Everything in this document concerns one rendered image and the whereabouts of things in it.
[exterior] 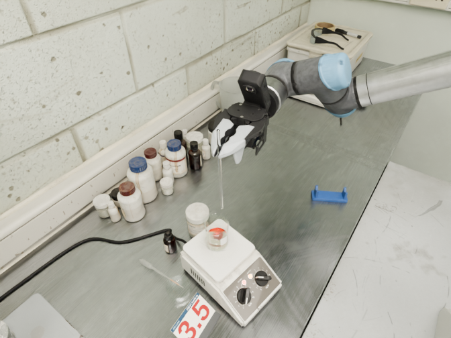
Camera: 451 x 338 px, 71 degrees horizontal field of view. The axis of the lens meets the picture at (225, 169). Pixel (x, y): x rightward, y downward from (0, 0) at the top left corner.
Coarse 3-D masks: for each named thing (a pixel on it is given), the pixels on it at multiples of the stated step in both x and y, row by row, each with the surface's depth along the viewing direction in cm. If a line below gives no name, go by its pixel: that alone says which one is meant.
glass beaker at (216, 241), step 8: (208, 216) 67; (216, 216) 68; (224, 216) 67; (208, 224) 68; (216, 224) 70; (224, 224) 69; (208, 232) 65; (216, 232) 64; (224, 232) 65; (208, 240) 67; (216, 240) 66; (224, 240) 66; (208, 248) 69; (216, 248) 67; (224, 248) 68
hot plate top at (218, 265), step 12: (192, 240) 71; (204, 240) 71; (228, 240) 71; (240, 240) 71; (192, 252) 68; (204, 252) 68; (216, 252) 68; (228, 252) 68; (240, 252) 68; (252, 252) 69; (204, 264) 66; (216, 264) 66; (228, 264) 66; (216, 276) 64
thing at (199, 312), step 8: (200, 304) 66; (192, 312) 65; (200, 312) 65; (208, 312) 66; (184, 320) 63; (192, 320) 64; (200, 320) 65; (184, 328) 62; (192, 328) 63; (200, 328) 64; (184, 336) 62; (192, 336) 63
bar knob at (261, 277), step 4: (256, 272) 68; (260, 272) 68; (264, 272) 69; (256, 276) 67; (260, 276) 66; (264, 276) 67; (268, 276) 67; (256, 280) 67; (260, 280) 68; (264, 280) 68; (260, 284) 67; (264, 284) 68
